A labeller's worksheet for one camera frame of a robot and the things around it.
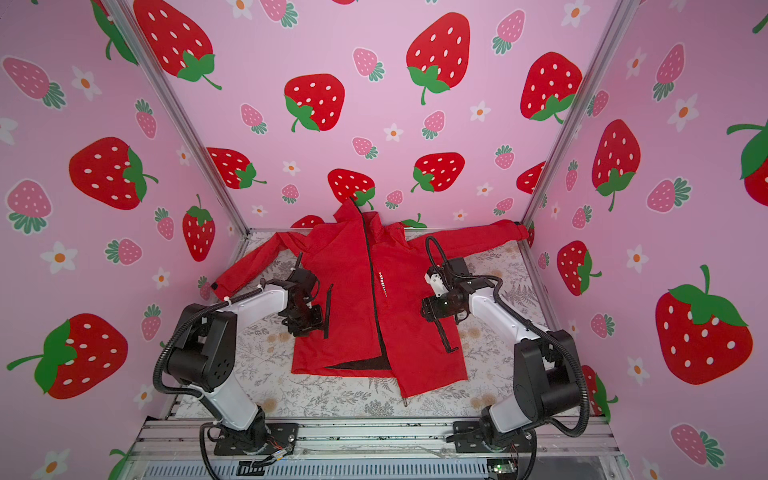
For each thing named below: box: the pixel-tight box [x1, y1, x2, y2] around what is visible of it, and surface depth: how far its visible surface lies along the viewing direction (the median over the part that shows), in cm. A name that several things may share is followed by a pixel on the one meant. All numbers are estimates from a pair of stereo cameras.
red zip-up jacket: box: [212, 199, 529, 397], surface depth 102 cm
